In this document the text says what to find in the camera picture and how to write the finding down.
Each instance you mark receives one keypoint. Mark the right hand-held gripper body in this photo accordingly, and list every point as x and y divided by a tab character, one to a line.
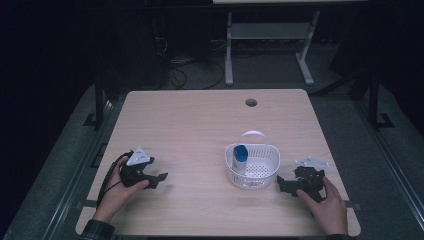
311	180

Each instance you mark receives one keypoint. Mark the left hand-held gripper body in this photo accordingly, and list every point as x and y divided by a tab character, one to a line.
135	166

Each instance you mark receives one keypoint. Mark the white plastic basket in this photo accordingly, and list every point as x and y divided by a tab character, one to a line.
263	166

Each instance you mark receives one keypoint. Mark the white bottle with blue cap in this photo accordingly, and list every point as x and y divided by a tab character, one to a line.
239	160

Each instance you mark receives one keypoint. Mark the person's right hand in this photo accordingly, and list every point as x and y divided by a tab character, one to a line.
328	211

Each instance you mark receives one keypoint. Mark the person's left hand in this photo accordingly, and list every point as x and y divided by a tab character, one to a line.
115	198

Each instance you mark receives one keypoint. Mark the grey metal stand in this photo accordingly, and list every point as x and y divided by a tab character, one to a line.
266	31

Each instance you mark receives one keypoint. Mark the black metal post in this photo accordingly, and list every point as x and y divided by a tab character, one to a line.
374	100
99	103

